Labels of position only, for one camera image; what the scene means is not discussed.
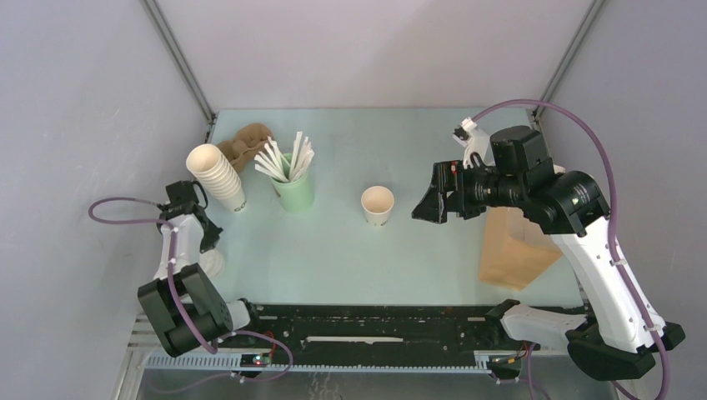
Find brown paper bag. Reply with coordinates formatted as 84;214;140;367
479;207;563;291

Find stack of paper cups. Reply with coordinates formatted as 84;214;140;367
186;143;247;213

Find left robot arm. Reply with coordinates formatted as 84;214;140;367
138;181;263;358

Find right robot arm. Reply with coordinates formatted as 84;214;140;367
412;126;685;381

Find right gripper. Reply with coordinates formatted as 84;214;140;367
411;158;524;223

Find green cup holder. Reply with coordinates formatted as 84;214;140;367
270;172;314;213

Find black front rail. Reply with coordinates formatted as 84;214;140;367
138;300;609;382

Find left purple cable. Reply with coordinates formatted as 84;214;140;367
88;197;293;396

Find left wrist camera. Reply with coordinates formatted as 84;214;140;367
158;180;208;223

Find single paper cup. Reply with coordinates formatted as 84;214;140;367
360;186;394;227

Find stack of white lids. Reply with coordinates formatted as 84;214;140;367
199;248;225;278

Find purple cable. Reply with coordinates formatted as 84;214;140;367
88;197;293;396
472;99;672;400

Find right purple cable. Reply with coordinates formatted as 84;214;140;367
472;99;672;400

